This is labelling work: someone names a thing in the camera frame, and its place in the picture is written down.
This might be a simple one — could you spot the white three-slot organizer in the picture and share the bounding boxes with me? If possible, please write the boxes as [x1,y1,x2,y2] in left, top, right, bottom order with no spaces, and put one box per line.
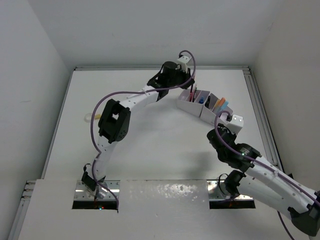
[176,89,211,118]
[200,93,233,125]

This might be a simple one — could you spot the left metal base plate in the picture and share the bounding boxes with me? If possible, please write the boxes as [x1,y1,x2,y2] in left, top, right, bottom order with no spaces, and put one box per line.
[74,180,121,201]

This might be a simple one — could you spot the blue item in organizer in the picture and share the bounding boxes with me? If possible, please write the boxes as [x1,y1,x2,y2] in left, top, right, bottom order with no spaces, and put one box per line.
[198,96,205,104]

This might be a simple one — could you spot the orange pink highlighter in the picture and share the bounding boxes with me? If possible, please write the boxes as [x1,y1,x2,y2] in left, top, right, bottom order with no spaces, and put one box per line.
[212,99,221,111]

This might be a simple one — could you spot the blue highlighter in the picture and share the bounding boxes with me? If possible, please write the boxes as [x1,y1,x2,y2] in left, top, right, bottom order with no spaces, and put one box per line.
[219,100,229,112]

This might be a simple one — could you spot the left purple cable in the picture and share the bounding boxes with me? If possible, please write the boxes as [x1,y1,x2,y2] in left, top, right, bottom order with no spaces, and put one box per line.
[89,49,197,208]

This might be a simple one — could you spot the yellow eraser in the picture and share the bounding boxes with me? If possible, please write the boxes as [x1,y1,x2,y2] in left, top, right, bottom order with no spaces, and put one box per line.
[94,114,101,120]

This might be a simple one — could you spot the metal base plate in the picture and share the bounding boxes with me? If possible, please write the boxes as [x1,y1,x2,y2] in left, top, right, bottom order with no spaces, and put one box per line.
[206,179,255,200]
[74,180,121,201]

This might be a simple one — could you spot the large black scissors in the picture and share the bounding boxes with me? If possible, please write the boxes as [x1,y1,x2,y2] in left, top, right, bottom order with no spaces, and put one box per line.
[204,95,211,109]

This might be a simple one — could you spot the white three-slot organizer right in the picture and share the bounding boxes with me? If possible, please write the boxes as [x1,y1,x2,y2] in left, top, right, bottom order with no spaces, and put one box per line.
[200,93,233,125]

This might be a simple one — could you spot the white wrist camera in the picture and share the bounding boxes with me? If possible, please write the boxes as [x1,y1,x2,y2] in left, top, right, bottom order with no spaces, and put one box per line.
[176,55,191,73]
[225,114,244,135]

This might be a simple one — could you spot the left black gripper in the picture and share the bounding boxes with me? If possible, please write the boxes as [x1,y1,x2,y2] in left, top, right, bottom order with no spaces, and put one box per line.
[167,65,195,90]

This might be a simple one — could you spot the orange cap highlighter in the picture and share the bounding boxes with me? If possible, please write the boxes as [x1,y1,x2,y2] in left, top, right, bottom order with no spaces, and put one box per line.
[217,97,226,112]

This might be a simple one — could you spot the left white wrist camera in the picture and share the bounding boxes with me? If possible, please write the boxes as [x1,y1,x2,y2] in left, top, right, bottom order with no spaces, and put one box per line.
[176,55,191,73]

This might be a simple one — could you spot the clear tape roll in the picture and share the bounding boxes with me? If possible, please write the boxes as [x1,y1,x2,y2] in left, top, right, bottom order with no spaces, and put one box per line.
[84,113,92,123]

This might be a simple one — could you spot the white three-slot organizer left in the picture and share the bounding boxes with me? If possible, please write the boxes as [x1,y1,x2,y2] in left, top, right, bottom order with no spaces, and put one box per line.
[176,89,211,118]

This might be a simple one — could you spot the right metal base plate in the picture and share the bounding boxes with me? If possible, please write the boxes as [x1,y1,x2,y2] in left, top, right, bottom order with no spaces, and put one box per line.
[206,179,255,200]

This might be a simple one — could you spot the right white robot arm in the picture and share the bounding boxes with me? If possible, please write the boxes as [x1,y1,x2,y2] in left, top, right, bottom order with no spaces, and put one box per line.
[206,124,320,237]

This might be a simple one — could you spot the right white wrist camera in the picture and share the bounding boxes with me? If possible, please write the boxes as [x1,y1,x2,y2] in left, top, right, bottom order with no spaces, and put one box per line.
[225,114,244,135]

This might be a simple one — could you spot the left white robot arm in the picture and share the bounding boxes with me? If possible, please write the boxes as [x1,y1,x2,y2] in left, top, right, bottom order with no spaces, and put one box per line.
[81,56,195,192]

